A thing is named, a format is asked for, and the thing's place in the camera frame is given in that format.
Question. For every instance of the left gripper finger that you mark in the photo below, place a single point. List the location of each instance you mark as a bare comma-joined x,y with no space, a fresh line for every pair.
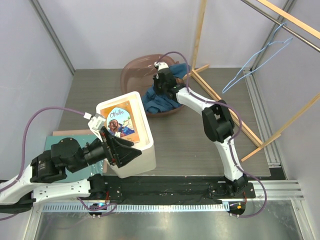
123,155
115,142

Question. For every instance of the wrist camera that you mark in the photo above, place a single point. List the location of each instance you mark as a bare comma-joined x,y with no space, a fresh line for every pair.
161,65
95,123

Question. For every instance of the Othello book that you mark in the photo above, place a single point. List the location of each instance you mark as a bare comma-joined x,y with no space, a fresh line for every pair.
120,121

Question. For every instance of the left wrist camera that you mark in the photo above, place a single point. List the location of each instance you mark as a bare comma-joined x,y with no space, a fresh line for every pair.
95,123

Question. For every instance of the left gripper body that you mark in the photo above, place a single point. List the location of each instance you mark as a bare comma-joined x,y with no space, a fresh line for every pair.
98,151

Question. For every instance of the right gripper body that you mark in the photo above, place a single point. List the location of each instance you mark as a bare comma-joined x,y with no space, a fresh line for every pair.
159,89

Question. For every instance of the white styrofoam box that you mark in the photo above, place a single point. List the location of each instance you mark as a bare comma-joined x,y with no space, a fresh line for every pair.
147,160

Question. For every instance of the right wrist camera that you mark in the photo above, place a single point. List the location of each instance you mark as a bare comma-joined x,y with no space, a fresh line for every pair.
161,65

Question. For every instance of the pink translucent plastic tub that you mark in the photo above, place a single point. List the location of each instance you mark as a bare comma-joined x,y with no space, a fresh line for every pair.
137,75

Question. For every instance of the light blue wire hanger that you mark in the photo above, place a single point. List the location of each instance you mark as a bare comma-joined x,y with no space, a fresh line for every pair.
282,45

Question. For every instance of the white slotted cable duct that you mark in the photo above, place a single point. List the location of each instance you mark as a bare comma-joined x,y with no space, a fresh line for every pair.
77,207

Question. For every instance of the metal hanging rod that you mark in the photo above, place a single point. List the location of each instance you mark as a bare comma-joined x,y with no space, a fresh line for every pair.
282,25

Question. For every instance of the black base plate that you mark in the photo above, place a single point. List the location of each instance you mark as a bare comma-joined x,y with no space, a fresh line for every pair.
166,190

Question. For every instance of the blue t shirt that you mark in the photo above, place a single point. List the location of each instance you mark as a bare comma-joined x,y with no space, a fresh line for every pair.
161,98

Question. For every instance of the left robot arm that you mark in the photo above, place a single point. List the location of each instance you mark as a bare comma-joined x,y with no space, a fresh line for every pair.
42,180

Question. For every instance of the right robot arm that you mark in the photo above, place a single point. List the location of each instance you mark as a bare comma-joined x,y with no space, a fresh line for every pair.
218,125

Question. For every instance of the teal cutting mat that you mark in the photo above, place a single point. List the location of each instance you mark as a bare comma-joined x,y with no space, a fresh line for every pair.
70,149

